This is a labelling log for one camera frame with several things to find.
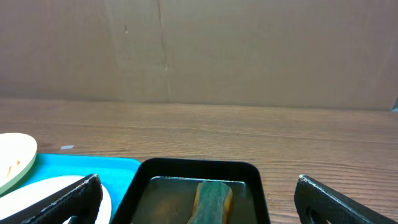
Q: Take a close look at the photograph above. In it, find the yellow-green plate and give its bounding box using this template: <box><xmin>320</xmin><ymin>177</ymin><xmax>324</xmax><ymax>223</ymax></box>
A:
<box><xmin>1</xmin><ymin>133</ymin><xmax>37</xmax><ymax>194</ymax></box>

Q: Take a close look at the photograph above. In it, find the blue serving tray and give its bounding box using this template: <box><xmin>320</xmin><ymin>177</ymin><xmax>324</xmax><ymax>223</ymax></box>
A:
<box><xmin>1</xmin><ymin>154</ymin><xmax>140</xmax><ymax>221</ymax></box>

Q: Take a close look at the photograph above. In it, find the brown cardboard backdrop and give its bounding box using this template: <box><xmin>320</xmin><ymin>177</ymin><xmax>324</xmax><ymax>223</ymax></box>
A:
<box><xmin>1</xmin><ymin>1</ymin><xmax>397</xmax><ymax>110</ymax></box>

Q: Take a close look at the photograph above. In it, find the green yellow sponge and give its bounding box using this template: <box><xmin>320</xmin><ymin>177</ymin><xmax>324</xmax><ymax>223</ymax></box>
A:
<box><xmin>187</xmin><ymin>181</ymin><xmax>233</xmax><ymax>224</ymax></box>

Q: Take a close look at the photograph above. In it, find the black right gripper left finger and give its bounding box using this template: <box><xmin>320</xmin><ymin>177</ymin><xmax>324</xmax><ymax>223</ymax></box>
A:
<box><xmin>1</xmin><ymin>174</ymin><xmax>103</xmax><ymax>224</ymax></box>

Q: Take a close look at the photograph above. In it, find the black water tray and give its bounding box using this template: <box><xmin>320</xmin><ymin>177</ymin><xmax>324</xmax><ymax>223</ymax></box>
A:
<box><xmin>112</xmin><ymin>158</ymin><xmax>271</xmax><ymax>223</ymax></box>

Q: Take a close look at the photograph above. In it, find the white plate with sauce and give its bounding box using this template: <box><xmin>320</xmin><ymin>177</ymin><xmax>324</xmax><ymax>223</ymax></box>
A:
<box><xmin>1</xmin><ymin>175</ymin><xmax>112</xmax><ymax>224</ymax></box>

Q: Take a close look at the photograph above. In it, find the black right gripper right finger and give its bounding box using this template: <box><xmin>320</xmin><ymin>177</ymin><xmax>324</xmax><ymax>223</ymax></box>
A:
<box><xmin>294</xmin><ymin>174</ymin><xmax>397</xmax><ymax>224</ymax></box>

